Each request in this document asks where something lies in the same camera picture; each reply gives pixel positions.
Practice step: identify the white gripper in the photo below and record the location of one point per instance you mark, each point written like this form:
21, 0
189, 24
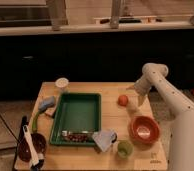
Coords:
142, 86

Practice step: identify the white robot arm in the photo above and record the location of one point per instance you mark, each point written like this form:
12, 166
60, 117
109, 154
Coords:
181, 148

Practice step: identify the red apple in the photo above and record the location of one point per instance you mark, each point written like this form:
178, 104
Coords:
123, 100

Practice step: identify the green plastic tray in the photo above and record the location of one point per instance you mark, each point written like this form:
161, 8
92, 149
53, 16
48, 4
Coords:
76, 112

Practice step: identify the light blue cloth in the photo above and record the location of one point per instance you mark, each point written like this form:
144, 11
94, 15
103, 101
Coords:
104, 139

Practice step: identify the green cup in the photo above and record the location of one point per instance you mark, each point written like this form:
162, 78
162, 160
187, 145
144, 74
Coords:
124, 149

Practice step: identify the red snack packet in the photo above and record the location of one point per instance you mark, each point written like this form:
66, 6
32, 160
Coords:
70, 136

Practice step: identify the white cup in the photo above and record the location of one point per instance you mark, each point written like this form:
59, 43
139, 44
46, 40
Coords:
62, 84

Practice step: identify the dark red bowl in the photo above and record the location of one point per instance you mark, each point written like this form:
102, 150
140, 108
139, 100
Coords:
38, 144

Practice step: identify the green handled utensil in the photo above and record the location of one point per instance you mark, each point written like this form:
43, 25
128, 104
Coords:
35, 121

